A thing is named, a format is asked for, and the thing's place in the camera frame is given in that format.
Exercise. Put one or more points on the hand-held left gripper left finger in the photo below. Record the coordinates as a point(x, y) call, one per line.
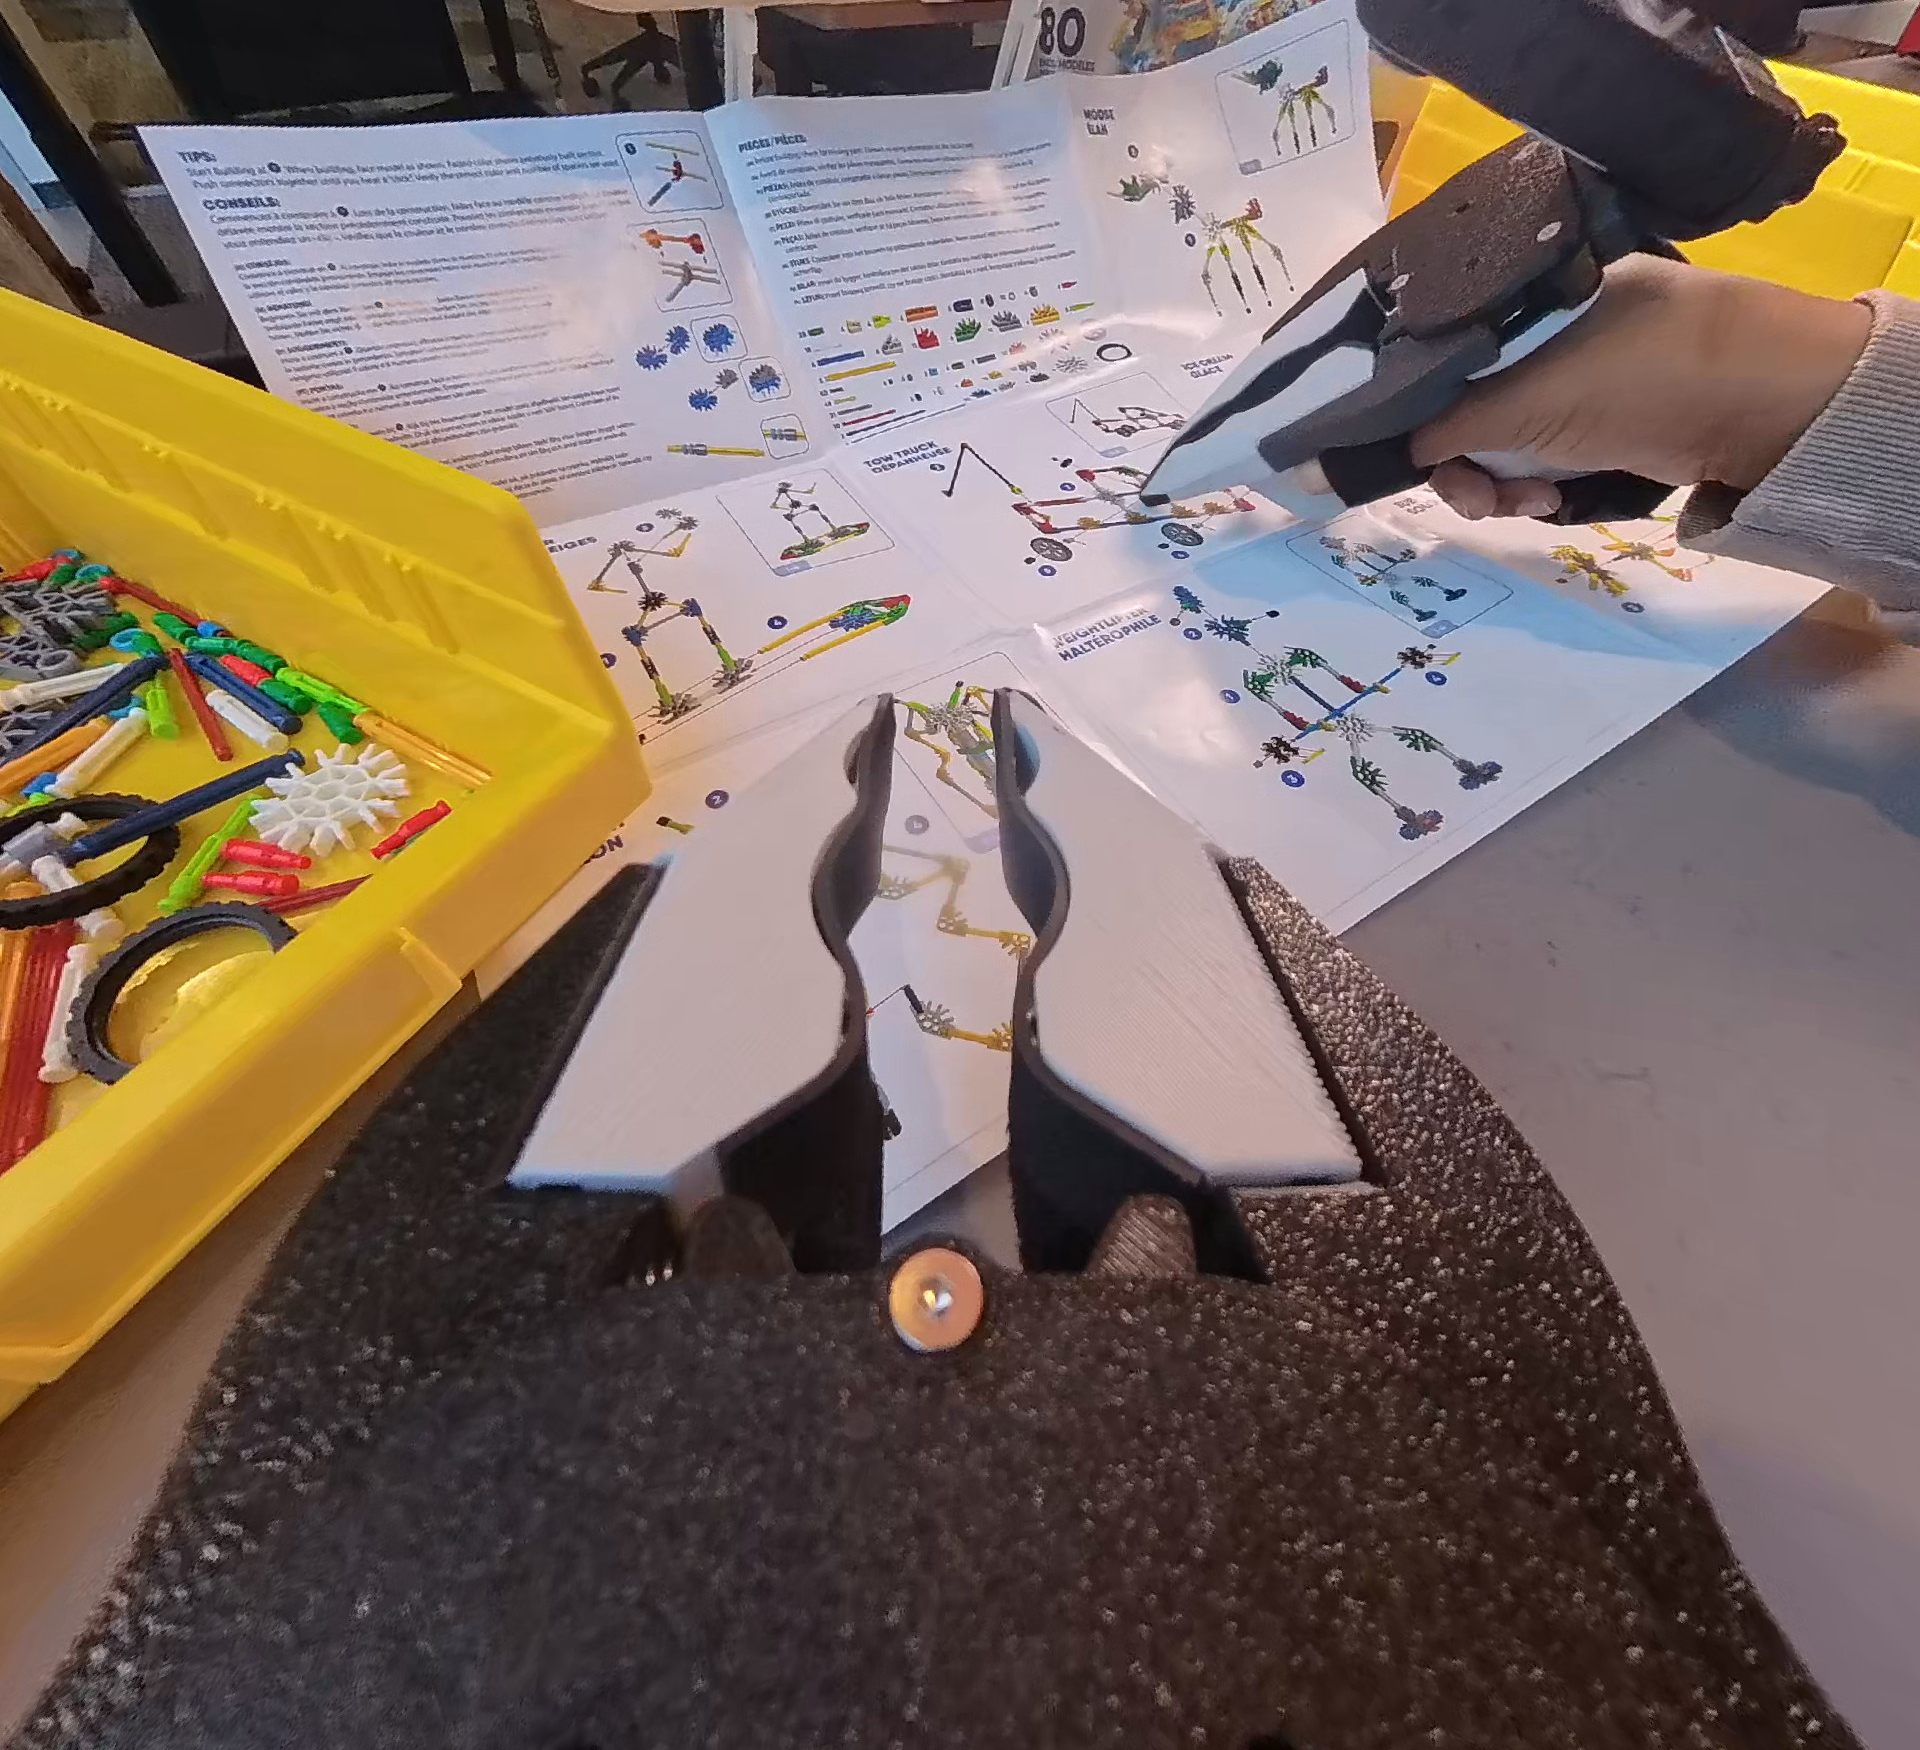
point(676, 1027)

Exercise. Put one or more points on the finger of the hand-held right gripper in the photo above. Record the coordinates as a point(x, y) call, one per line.
point(1229, 459)
point(1291, 332)

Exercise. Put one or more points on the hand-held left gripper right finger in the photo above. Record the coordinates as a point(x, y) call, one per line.
point(1187, 1027)

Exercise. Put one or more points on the white instruction sheet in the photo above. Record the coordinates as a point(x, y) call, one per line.
point(900, 277)

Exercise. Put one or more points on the pile of colourful toy rods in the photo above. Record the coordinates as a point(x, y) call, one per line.
point(227, 714)

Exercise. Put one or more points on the yellow plastic bin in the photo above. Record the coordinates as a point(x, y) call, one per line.
point(376, 550)
point(1878, 186)

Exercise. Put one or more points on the person's right forearm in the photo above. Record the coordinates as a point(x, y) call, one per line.
point(1857, 474)

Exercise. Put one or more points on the person's right hand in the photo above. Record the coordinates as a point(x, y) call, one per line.
point(1693, 384)

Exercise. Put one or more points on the white snowflake connector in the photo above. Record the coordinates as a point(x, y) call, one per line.
point(328, 800)

